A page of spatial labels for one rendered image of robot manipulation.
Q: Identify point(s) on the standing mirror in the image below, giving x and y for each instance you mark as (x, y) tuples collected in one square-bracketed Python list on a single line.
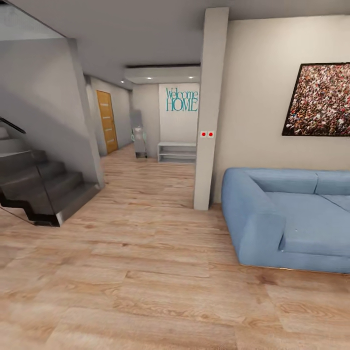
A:
[(138, 135)]

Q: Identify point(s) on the sofa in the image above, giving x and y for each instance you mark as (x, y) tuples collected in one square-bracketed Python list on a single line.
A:
[(290, 219)]

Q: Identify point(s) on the stairs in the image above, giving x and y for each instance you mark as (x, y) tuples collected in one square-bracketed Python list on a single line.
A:
[(32, 188)]

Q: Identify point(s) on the door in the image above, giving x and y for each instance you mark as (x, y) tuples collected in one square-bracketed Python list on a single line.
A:
[(107, 121)]

